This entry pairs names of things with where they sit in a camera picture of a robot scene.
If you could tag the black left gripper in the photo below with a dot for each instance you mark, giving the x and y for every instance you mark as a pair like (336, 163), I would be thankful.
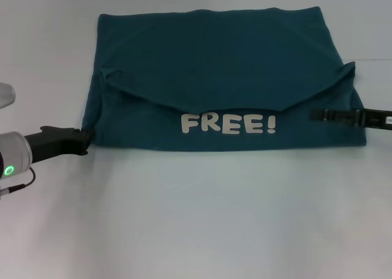
(55, 142)

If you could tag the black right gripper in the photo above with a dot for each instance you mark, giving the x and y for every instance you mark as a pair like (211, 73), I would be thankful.
(375, 120)

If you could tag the blue t-shirt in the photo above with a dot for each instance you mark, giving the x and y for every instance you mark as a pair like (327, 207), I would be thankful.
(214, 61)

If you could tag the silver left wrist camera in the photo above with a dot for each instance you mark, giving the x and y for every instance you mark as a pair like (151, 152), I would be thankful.
(6, 95)

